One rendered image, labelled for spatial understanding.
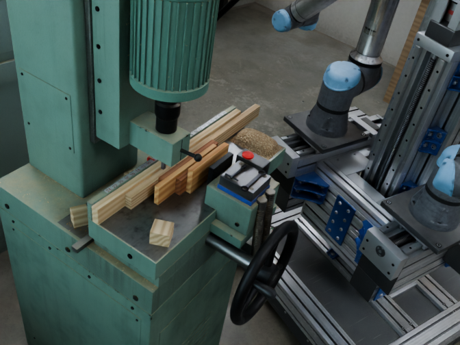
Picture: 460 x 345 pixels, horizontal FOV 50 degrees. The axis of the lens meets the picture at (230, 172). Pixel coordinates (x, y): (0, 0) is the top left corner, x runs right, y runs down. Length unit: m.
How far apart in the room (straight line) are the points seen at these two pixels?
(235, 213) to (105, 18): 0.53
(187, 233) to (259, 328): 1.03
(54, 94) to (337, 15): 3.72
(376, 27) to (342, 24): 2.98
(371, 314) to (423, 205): 0.67
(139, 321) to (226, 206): 0.36
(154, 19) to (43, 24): 0.31
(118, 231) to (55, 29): 0.47
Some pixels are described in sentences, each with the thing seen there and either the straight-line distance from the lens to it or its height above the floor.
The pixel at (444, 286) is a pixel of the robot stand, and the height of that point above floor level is 0.21.
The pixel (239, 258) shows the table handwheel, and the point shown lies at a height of 0.82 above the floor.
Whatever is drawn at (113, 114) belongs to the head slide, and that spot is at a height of 1.10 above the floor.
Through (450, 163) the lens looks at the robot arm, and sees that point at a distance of 1.19.
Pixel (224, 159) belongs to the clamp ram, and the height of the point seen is 1.00.
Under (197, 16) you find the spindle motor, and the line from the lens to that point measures 0.98.
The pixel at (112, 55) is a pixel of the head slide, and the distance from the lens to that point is 1.12.
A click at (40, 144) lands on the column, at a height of 0.91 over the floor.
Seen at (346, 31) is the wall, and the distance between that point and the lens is 4.71.
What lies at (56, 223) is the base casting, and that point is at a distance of 1.34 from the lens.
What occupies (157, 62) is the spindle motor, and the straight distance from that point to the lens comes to 1.02.
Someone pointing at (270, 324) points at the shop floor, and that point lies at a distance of 2.16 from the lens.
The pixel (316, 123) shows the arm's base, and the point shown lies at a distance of 1.75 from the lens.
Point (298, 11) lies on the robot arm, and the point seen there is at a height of 1.17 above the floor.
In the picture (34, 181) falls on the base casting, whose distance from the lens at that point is 1.47.
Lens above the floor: 1.75
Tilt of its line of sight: 39 degrees down
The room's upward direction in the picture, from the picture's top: 10 degrees clockwise
